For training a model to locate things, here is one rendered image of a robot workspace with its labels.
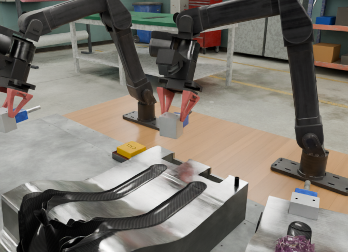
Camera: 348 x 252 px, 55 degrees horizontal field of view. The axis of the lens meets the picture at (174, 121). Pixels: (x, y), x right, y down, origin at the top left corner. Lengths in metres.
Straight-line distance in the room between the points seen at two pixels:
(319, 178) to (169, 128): 0.40
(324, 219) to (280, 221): 0.08
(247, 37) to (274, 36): 0.56
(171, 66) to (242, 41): 5.93
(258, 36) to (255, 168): 5.60
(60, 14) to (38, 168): 0.43
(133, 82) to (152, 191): 0.54
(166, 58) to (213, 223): 0.37
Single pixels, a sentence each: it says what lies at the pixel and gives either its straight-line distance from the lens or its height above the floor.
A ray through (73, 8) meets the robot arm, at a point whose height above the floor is 1.20.
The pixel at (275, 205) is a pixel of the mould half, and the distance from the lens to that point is 0.71.
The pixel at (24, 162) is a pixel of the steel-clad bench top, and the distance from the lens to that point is 1.03.
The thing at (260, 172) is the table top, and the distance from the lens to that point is 0.93.
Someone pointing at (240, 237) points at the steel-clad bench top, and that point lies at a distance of 0.70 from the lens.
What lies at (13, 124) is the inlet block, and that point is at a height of 0.91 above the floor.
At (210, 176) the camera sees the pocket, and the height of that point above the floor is 0.87.
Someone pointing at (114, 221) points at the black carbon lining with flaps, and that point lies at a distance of 0.55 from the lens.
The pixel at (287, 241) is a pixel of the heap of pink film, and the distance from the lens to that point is 0.55.
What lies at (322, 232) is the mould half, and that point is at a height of 0.86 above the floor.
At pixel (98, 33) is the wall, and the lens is 8.24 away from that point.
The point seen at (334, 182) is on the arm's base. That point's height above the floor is 0.81.
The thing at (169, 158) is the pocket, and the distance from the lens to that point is 0.79.
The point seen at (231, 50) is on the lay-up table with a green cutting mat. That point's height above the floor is 0.50.
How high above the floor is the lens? 1.25
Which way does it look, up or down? 22 degrees down
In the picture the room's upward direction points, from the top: straight up
